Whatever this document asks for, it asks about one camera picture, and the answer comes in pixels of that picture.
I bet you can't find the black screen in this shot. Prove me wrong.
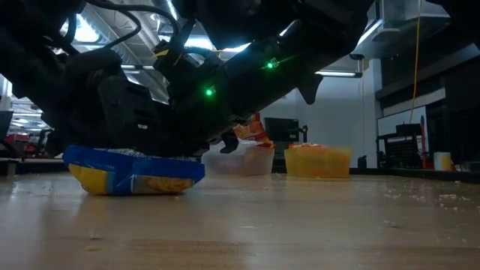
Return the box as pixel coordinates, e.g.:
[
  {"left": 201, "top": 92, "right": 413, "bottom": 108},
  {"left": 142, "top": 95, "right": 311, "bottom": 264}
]
[{"left": 0, "top": 110, "right": 14, "bottom": 142}]

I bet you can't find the blue soy sauce ramen packet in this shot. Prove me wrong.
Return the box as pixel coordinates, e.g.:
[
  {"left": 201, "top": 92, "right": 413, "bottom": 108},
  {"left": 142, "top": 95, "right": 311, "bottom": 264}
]
[{"left": 62, "top": 145, "right": 206, "bottom": 197}]

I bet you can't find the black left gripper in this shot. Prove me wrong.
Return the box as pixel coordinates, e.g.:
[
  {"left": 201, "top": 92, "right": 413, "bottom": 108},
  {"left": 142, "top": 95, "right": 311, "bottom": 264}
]
[{"left": 44, "top": 50, "right": 125, "bottom": 151}]

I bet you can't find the yellow hanging cable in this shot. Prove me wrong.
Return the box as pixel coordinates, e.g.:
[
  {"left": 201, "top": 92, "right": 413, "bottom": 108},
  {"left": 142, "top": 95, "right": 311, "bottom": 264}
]
[{"left": 409, "top": 0, "right": 422, "bottom": 125}]

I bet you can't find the red floor stand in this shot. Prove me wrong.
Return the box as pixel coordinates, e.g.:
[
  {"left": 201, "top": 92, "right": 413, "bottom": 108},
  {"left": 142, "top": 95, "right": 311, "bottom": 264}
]
[{"left": 418, "top": 115, "right": 432, "bottom": 170}]

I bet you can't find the yellow white roll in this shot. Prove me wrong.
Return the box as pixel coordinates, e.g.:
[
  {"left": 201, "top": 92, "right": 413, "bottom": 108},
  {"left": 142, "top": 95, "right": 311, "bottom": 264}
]
[{"left": 433, "top": 151, "right": 453, "bottom": 172}]

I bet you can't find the angled ceiling light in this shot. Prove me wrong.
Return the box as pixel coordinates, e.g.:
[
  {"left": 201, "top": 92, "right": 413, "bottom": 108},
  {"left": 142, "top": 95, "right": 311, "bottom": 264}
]
[{"left": 352, "top": 17, "right": 384, "bottom": 54}]

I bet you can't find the long led light bar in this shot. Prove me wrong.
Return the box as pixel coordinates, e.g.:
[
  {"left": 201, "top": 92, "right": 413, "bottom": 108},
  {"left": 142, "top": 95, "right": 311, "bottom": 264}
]
[{"left": 314, "top": 69, "right": 363, "bottom": 79}]

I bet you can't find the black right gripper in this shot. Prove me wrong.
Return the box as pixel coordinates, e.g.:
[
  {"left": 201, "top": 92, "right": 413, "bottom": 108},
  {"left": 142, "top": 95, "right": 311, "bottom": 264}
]
[{"left": 123, "top": 76, "right": 241, "bottom": 158}]

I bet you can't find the black monitor on arm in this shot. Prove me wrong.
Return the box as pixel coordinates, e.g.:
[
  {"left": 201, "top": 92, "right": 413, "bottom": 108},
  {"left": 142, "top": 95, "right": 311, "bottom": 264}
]
[{"left": 263, "top": 116, "right": 309, "bottom": 151}]

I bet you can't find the white board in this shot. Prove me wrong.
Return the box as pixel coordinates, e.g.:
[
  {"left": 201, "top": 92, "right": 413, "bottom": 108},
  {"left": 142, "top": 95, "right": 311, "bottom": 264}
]
[{"left": 377, "top": 106, "right": 428, "bottom": 137}]

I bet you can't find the yellow plastic bin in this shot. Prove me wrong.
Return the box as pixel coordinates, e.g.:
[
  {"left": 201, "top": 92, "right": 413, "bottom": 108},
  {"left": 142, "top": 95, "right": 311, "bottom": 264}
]
[{"left": 283, "top": 145, "right": 353, "bottom": 179}]

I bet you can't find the clear plastic bin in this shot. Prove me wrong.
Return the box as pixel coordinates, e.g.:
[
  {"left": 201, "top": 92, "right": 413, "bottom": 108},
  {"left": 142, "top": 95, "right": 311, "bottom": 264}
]
[{"left": 202, "top": 144, "right": 276, "bottom": 177}]

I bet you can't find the black rack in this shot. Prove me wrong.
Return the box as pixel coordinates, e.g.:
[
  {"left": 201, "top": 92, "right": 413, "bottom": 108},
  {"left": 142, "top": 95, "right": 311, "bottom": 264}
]
[{"left": 376, "top": 123, "right": 429, "bottom": 170}]

